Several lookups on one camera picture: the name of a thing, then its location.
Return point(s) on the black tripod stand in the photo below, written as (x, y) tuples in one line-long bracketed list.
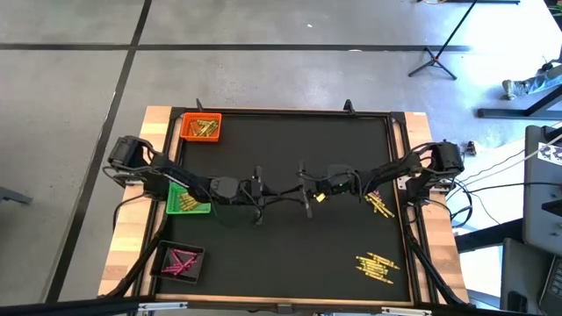
[(434, 59)]

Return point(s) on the yellow-green crayon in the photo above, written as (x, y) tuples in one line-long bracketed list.
[(199, 126), (213, 124)]

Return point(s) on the person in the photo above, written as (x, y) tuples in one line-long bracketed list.
[(531, 83)]

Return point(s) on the black camera rig frame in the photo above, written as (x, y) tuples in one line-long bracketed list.
[(66, 308)]

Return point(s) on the black aluminium table frame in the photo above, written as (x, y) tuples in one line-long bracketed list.
[(285, 112)]

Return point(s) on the grey floor stand foot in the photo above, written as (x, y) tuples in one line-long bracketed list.
[(13, 196)]

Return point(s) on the grey equipment console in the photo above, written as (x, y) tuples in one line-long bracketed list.
[(522, 272)]

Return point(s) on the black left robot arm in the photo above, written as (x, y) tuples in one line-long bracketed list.
[(175, 175)]

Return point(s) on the green plastic basket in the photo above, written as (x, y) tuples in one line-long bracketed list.
[(175, 206)]

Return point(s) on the grey equipment cabinet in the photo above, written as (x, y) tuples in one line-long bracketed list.
[(540, 197)]

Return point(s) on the crayon pile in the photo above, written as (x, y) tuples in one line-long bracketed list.
[(189, 208), (373, 200)]

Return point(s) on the small black floor device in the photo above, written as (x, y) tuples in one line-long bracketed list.
[(472, 149)]

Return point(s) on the black T-base stand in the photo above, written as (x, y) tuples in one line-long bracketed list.
[(505, 114)]

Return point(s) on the black plastic basket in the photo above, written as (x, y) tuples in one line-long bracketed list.
[(197, 246)]

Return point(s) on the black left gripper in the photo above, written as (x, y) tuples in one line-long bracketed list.
[(228, 191)]

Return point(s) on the orange plastic basket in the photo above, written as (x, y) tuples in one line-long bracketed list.
[(186, 131)]

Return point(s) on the black-white marker tag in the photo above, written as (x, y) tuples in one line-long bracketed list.
[(551, 153)]

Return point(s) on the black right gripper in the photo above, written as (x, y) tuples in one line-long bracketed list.
[(342, 182)]

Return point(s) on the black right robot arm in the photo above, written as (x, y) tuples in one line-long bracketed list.
[(395, 169)]

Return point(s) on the silver aluminium extrusion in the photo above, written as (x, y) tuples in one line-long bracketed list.
[(162, 306), (406, 311)]

